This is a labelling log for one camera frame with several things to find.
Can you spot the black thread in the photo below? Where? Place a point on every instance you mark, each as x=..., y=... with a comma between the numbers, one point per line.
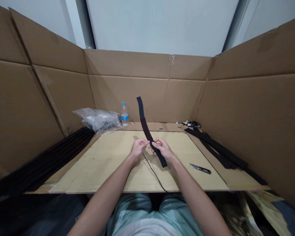
x=153, y=169

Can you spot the cardboard work mat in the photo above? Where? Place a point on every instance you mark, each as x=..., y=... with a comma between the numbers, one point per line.
x=135, y=159

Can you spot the stack of long black strips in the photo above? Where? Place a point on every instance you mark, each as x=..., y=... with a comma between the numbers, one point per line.
x=41, y=159

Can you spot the clear plastic bag of parts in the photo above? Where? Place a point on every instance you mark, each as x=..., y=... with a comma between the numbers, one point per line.
x=98, y=119

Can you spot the person's right hand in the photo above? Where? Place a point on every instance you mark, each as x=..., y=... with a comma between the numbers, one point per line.
x=163, y=149

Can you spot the person's left hand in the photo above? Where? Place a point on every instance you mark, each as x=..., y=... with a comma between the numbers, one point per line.
x=137, y=147

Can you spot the person's legs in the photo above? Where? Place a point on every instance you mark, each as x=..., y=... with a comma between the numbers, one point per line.
x=150, y=209

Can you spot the small pile of clips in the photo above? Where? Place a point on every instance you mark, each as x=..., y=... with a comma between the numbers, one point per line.
x=193, y=124

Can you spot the person's body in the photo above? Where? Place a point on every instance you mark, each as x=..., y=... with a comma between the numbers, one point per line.
x=150, y=228

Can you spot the plastic water bottle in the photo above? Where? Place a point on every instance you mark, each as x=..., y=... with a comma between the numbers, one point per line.
x=124, y=115

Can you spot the black thread snips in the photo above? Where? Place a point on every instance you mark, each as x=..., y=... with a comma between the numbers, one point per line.
x=200, y=168

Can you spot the cardboard screen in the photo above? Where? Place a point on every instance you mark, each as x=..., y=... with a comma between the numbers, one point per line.
x=147, y=86

